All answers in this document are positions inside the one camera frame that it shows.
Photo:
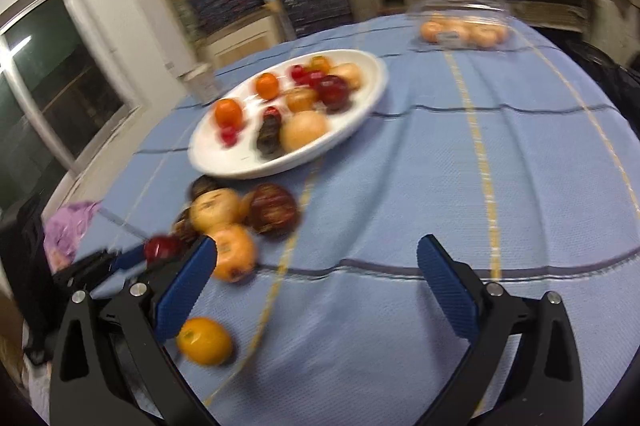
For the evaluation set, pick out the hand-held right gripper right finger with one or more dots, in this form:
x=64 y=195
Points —
x=445 y=291

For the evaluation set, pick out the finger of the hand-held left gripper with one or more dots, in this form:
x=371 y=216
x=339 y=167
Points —
x=129 y=257

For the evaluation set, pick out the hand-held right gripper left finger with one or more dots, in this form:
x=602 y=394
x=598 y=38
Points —
x=187 y=291

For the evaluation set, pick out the dark red plum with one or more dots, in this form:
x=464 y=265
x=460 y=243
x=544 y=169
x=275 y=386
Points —
x=162 y=248
x=334 y=92

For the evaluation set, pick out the white oval plate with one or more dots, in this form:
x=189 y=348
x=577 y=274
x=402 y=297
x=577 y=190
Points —
x=220 y=158

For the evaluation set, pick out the red cherry tomato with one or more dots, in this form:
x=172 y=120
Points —
x=315 y=78
x=272 y=111
x=228 y=135
x=299 y=73

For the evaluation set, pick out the orange mandarin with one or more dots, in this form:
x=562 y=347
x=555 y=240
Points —
x=266 y=85
x=228 y=113

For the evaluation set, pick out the dark brown patterned fruit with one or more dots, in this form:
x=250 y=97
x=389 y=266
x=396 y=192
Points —
x=270 y=134
x=272 y=208

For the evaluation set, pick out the yellow-orange round fruit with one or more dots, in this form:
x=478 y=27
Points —
x=205 y=341

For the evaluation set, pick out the small dark patterned fruit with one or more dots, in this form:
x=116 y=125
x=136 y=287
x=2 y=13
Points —
x=185 y=228
x=202 y=187

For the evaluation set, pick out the purple cloth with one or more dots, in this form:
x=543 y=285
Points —
x=67 y=226

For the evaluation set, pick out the tan oblong fruit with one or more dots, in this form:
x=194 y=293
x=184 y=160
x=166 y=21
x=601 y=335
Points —
x=215 y=208

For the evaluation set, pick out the small tan fruit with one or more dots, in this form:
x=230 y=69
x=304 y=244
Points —
x=245 y=206

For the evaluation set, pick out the blue striped tablecloth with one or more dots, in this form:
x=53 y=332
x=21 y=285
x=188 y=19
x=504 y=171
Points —
x=450 y=186

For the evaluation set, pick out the silver drink can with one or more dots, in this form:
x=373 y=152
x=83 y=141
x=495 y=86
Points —
x=202 y=80

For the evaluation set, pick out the sliding glass window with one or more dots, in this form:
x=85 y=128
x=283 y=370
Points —
x=60 y=70

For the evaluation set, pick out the tan patterned fruit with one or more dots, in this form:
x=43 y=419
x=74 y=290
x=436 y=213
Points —
x=300 y=99

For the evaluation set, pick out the white leaning board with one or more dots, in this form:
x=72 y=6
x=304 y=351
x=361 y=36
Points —
x=160 y=20

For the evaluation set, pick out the wooden framed panel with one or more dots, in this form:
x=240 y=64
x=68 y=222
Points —
x=245 y=43

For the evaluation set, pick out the pale orange boxed fruit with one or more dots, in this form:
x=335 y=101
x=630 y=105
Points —
x=503 y=33
x=457 y=30
x=485 y=35
x=431 y=30

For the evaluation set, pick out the small yellow-orange fruit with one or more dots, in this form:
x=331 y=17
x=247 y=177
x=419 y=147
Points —
x=319 y=63

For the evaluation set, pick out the black bag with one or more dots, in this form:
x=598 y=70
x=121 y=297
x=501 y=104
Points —
x=612 y=80

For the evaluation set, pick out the stack of blue patterned boxes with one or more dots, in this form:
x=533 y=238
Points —
x=225 y=0

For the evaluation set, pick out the clear plastic clamshell box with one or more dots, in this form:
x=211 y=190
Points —
x=460 y=8

